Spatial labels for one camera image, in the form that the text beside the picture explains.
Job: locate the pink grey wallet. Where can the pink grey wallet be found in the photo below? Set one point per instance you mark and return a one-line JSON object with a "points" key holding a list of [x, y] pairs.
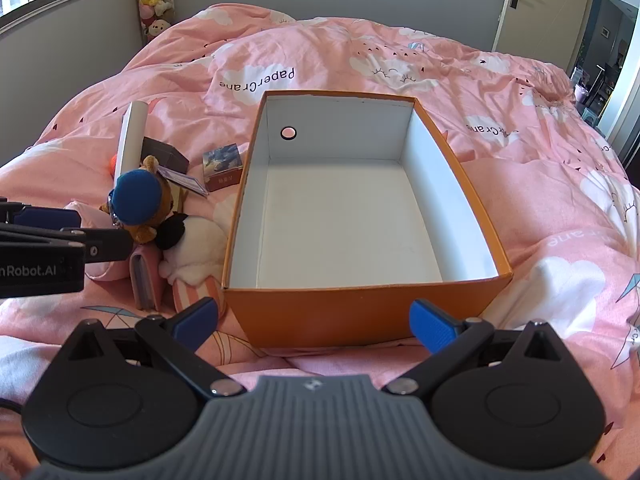
{"points": [[146, 280]]}

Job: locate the small orange ball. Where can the small orange ball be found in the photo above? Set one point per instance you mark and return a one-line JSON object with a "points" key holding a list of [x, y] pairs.
{"points": [[113, 164]]}

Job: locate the pink white plush toy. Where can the pink white plush toy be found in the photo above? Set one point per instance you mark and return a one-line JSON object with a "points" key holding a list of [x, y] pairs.
{"points": [[157, 27]]}

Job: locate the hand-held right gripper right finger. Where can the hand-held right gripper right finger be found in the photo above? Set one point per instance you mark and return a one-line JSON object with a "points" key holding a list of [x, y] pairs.
{"points": [[430, 325]]}

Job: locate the brown plush dog blue outfit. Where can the brown plush dog blue outfit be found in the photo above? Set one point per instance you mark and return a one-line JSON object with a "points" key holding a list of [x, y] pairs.
{"points": [[135, 195]]}

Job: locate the white door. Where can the white door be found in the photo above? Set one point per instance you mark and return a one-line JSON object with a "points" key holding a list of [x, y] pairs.
{"points": [[550, 10]]}

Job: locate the small printed card box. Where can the small printed card box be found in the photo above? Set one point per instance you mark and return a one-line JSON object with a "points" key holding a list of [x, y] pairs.
{"points": [[222, 167]]}

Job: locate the pink mini backpack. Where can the pink mini backpack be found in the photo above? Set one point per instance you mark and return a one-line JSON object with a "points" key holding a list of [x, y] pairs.
{"points": [[94, 216]]}

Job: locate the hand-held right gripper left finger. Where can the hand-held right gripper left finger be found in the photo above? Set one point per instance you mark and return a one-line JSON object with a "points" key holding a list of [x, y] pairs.
{"points": [[200, 317]]}

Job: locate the orange cardboard box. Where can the orange cardboard box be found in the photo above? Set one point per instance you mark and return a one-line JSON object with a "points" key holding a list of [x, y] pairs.
{"points": [[350, 220]]}

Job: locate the brown cardboard box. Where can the brown cardboard box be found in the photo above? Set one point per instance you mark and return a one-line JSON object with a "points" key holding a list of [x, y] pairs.
{"points": [[167, 157]]}

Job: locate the white plush dog striped pink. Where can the white plush dog striped pink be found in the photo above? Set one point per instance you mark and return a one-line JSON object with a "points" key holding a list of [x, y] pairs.
{"points": [[197, 255]]}

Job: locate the pink printed blanket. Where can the pink printed blanket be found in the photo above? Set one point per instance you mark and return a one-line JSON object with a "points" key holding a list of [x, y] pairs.
{"points": [[550, 200]]}

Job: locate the long white box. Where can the long white box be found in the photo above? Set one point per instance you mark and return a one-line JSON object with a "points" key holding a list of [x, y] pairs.
{"points": [[131, 140]]}

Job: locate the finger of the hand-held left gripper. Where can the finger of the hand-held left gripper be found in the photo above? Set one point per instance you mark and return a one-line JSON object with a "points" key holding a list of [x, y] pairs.
{"points": [[47, 217], [107, 246]]}

